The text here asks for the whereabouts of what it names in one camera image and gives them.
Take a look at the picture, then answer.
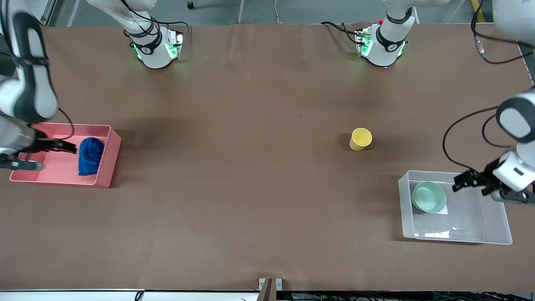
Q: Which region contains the blue cloth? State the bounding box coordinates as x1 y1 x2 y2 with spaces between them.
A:
78 137 105 176

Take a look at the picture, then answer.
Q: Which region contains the mint green bowl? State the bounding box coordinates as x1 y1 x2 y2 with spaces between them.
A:
411 181 447 214

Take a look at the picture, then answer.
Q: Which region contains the yellow cup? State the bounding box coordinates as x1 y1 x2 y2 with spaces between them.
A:
349 128 373 151

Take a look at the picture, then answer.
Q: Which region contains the pink plastic bin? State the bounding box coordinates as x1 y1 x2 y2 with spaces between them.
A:
9 122 122 189

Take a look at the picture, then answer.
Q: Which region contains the clear plastic bin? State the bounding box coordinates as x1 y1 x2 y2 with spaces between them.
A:
398 170 513 245

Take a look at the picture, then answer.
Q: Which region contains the brown table cover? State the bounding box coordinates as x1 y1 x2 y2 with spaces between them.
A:
0 23 535 292

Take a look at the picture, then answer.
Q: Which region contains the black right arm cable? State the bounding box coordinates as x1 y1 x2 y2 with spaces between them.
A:
56 107 76 141

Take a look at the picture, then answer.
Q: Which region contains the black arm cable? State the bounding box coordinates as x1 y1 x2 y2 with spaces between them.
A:
443 0 530 173
56 107 76 141

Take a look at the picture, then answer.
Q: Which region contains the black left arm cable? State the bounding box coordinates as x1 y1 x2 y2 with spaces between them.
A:
443 0 530 173

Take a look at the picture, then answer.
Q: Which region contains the aluminium frame profile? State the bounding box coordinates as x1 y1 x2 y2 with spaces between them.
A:
40 0 57 26

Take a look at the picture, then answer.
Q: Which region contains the white table edge rail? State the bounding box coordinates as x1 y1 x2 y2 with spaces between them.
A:
0 288 145 301

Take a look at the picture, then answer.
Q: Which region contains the black right base cable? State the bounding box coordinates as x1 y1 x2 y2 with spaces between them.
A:
121 0 189 40

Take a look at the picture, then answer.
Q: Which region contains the black base cable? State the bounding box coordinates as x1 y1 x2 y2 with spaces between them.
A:
121 0 189 40
321 21 365 45

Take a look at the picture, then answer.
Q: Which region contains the black left base cable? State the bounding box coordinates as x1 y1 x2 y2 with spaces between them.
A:
321 21 365 45

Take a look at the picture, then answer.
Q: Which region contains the metal table edge bracket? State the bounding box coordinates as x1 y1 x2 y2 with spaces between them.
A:
258 278 283 301

